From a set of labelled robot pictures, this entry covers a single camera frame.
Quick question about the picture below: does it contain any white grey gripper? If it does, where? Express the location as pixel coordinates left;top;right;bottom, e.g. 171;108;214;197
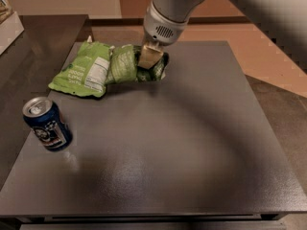
138;2;189;69

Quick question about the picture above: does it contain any dark green jalapeno chip bag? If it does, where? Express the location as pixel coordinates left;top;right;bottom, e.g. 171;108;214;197
106;44;169;85

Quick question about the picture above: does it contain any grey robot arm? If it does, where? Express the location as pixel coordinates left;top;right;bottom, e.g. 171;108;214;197
139;0;307;70

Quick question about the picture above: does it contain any light green rice chip bag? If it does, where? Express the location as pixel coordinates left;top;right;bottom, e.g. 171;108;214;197
49;41;113;98

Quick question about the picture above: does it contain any blue soda can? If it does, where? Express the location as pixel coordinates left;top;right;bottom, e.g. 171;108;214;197
22;97;73;151

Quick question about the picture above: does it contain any white box at left edge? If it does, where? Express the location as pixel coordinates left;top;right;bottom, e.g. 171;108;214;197
0;0;24;55

